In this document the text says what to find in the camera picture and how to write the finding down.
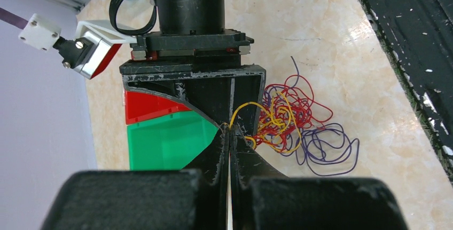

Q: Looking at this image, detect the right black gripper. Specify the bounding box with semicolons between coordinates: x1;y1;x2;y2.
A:
119;29;265;136

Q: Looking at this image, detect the yellow wire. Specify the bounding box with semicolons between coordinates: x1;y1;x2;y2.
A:
222;101;303;153

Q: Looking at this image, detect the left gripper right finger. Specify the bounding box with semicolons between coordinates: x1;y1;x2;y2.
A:
229;126;286;229

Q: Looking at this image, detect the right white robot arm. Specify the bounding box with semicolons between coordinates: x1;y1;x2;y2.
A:
109;0;266;134

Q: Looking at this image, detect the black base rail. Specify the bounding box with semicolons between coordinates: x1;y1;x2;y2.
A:
359;0;452;179

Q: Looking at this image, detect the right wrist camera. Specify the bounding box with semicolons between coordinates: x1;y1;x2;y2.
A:
19;14;136;80

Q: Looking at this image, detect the green plastic bin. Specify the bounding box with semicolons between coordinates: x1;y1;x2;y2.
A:
127;111;218;170

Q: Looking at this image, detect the coloured wire pile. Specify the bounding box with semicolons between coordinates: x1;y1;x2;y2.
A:
244;55;360;177

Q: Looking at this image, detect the red plastic bin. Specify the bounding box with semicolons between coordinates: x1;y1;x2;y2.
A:
124;90;190;125

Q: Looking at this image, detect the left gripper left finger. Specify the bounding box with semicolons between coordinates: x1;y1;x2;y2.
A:
182;125;231;230

